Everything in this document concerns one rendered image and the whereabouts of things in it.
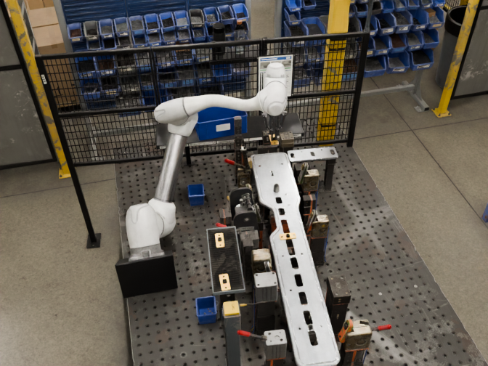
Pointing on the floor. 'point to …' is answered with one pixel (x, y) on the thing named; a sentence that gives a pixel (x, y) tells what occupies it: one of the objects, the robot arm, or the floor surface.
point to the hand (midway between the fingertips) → (274, 133)
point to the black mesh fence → (191, 96)
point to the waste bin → (455, 16)
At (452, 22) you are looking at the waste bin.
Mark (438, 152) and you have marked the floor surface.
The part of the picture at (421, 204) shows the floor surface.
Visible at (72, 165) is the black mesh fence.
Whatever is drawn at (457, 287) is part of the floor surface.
